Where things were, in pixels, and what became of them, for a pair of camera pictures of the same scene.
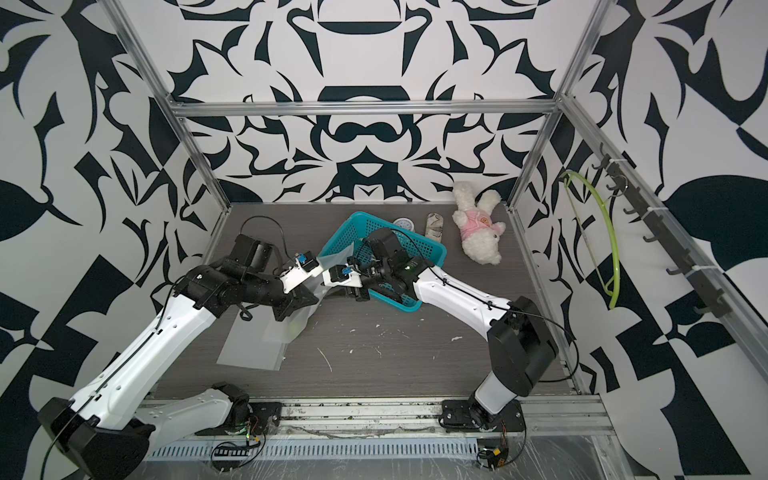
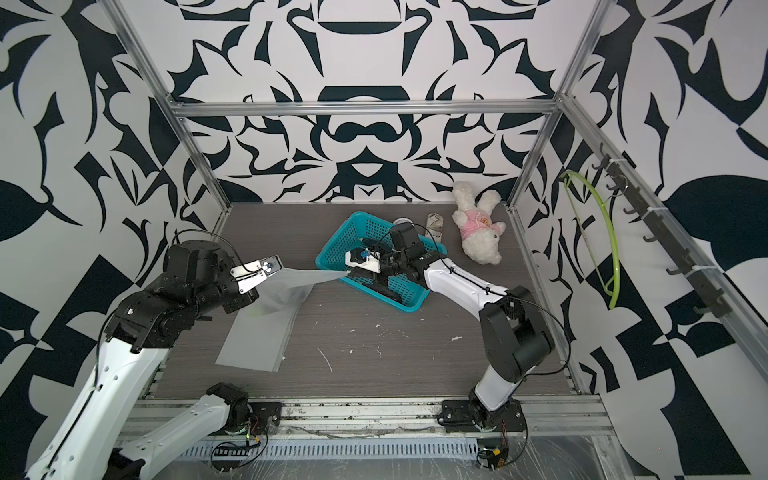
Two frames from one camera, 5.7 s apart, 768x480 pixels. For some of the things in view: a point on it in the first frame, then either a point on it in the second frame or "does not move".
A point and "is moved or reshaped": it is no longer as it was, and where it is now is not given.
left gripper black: [299, 299] to [243, 301]
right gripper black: [360, 293] to [378, 276]
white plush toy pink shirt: [480, 231] does not move
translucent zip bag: [283, 331] is moved or reshaped
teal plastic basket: [360, 225] does not move
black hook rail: [713, 304] does not move
